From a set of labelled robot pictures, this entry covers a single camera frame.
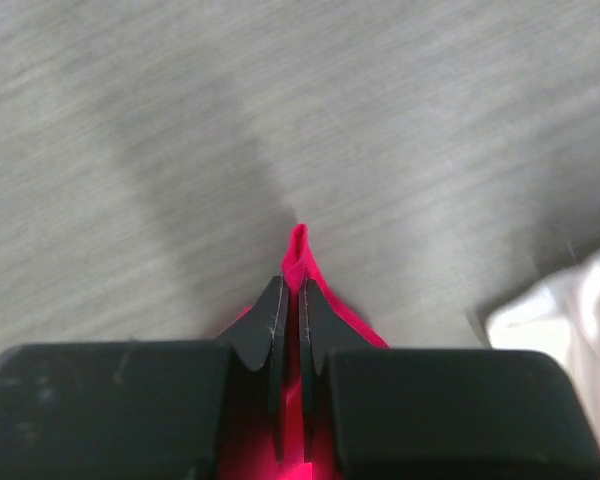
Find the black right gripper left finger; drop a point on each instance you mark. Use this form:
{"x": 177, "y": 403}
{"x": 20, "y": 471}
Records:
{"x": 149, "y": 409}

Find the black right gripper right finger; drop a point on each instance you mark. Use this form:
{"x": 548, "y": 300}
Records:
{"x": 382, "y": 413}

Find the pink t-shirt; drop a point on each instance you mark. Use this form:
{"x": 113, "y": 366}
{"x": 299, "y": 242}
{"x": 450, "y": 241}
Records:
{"x": 297, "y": 260}

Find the white folded t-shirt on stack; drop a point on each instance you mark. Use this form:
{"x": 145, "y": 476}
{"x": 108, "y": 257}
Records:
{"x": 560, "y": 317}

